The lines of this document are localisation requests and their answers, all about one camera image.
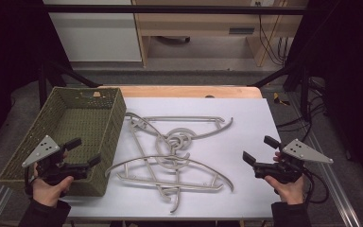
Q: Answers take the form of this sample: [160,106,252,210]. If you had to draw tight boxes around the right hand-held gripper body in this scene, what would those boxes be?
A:
[253,138,335,184]

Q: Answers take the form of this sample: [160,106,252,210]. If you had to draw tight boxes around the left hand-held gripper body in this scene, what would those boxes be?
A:
[22,135,90,187]

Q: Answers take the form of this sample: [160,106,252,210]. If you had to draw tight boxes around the green woven basket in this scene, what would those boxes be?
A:
[0,86,128,198]

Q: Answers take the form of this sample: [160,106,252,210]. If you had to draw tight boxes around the person's right hand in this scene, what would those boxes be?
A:
[264,174,305,206]

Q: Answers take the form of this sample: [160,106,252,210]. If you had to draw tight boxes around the person's left hand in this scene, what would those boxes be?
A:
[31,162,76,208]

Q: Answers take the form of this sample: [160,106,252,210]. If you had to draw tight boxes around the white board mat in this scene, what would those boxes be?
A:
[65,96,284,220]

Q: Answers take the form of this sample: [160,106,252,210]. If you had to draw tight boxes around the yellow and black tool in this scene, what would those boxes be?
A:
[272,92,291,107]

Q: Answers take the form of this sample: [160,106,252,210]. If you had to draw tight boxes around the black curtain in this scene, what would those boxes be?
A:
[0,0,74,155]
[283,0,363,194]

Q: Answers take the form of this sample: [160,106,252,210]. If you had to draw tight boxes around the white cabinet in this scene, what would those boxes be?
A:
[43,0,143,63]

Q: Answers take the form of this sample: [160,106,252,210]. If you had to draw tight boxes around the light wooden desk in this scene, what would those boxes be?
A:
[131,0,310,68]

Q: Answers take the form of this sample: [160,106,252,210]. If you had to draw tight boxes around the black floor cables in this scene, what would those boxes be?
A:
[276,77,328,144]

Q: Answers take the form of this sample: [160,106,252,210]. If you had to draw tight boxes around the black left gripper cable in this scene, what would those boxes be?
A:
[23,166,38,197]

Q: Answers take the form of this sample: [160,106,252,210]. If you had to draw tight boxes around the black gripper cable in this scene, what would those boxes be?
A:
[302,168,331,205]
[23,166,38,197]

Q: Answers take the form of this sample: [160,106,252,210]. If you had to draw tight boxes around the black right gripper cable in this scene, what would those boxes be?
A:
[302,168,331,205]

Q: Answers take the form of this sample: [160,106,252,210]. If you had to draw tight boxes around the black frame strut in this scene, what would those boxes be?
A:
[37,60,104,109]
[249,62,312,121]

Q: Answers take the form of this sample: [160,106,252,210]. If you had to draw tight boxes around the black hanging cables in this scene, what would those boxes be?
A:
[254,1,290,67]

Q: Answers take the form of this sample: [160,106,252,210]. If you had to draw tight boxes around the black horizontal frame bar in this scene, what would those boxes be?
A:
[43,4,307,16]

